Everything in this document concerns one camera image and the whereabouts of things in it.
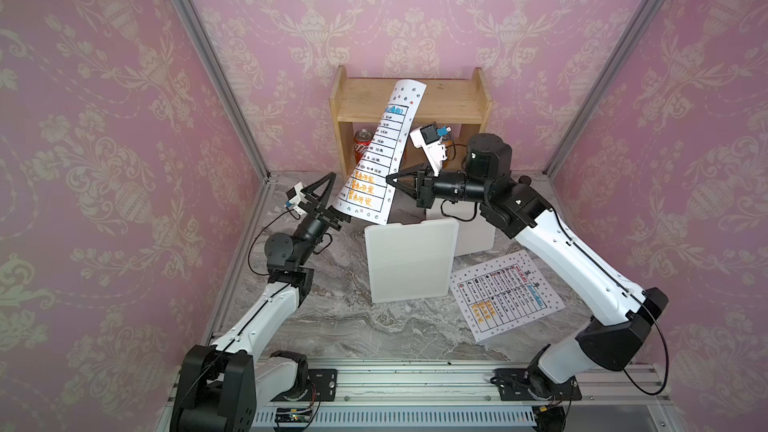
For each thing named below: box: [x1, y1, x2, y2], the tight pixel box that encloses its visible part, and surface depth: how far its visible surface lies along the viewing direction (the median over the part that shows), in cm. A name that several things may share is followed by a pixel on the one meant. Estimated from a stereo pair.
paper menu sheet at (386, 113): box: [334, 78, 426, 225], surface depth 61 cm
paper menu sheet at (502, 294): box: [450, 249, 566, 343], surface depth 90 cm
